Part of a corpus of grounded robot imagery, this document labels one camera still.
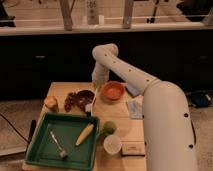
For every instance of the white handled black brush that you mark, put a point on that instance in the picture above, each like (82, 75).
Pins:
(89, 106)

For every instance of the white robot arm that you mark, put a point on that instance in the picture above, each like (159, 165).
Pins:
(168, 132)

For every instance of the orange bowl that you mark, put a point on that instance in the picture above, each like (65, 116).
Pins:
(112, 90)

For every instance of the dark purple bowl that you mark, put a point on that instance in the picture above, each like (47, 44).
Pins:
(84, 97)

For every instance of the blue sponge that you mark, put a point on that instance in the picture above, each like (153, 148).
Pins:
(131, 90)

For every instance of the light blue folded cloth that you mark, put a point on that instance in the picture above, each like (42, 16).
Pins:
(135, 109)

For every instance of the brown grape bunch toy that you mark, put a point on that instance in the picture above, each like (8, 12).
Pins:
(70, 101)

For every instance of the green pear toy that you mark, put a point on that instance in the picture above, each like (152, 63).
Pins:
(108, 128)

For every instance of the yellow corn cob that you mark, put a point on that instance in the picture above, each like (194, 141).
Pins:
(83, 135)

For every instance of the yellow bread toy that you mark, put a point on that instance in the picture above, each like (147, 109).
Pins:
(51, 103)

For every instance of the white cup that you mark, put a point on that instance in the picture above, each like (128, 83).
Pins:
(112, 144)

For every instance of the tan and black sponge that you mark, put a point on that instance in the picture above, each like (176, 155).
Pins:
(133, 149)

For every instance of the green plastic tray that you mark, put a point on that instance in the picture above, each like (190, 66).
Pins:
(42, 150)

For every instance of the silver fork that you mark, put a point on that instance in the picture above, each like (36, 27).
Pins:
(62, 152)

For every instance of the white remote on ledge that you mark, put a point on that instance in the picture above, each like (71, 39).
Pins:
(92, 12)

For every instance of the dark blue floor object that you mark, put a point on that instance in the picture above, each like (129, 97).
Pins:
(200, 99)

